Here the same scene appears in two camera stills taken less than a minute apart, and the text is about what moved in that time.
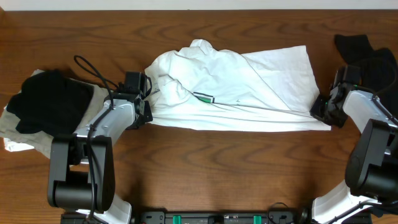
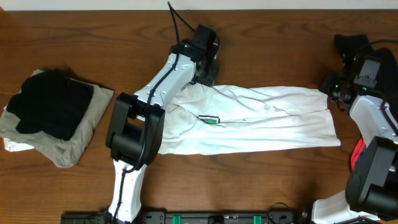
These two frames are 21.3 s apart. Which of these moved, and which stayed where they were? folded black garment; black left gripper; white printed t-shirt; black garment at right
Moved: white printed t-shirt; black left gripper
Stayed: folded black garment; black garment at right
